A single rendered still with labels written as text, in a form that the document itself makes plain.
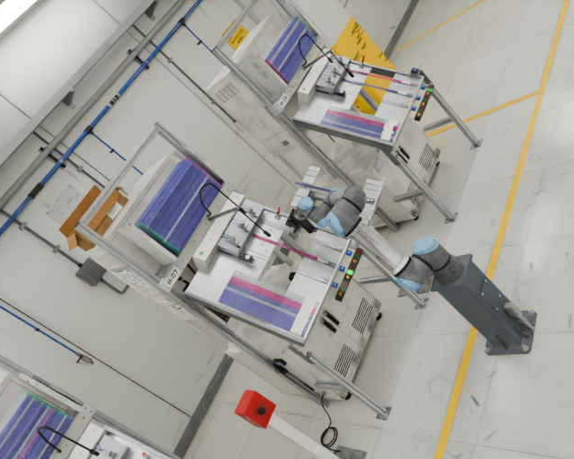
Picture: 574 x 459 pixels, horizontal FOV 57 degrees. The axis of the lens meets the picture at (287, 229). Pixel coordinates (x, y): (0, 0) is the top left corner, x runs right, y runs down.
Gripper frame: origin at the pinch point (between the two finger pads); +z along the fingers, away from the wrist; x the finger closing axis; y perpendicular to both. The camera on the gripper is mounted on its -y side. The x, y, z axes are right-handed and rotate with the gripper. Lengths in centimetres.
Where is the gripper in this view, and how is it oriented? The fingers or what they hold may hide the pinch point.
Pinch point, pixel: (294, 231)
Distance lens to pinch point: 309.7
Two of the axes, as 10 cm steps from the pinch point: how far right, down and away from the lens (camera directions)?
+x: -4.1, 7.7, -4.8
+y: -8.9, -4.6, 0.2
